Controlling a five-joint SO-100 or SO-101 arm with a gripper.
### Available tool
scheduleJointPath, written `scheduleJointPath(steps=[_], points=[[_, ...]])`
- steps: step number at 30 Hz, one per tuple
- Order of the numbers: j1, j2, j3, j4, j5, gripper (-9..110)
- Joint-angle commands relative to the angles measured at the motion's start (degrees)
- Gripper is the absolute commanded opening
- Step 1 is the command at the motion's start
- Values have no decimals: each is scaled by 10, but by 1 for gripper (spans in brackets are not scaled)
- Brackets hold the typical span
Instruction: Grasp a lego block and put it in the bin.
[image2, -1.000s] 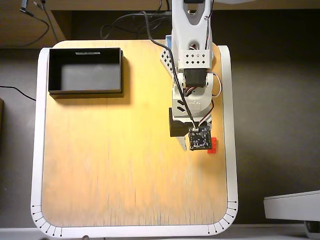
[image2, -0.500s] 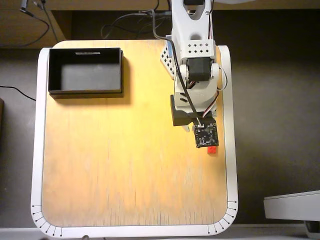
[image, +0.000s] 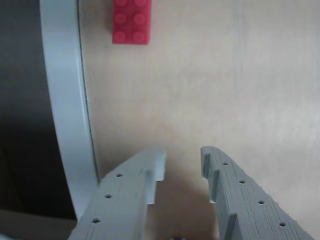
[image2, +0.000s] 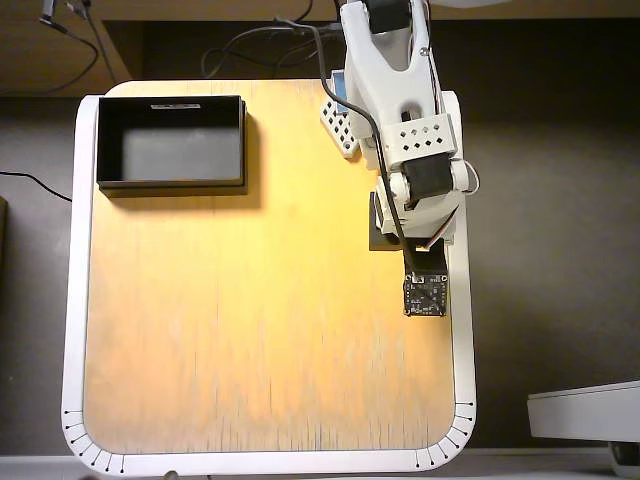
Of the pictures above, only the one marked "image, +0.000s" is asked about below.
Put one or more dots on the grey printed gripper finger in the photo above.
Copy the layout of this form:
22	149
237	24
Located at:
120	205
245	212

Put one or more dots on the red lego block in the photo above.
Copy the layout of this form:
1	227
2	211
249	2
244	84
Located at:
131	22

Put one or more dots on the white table rim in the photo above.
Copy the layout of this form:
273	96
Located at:
65	100

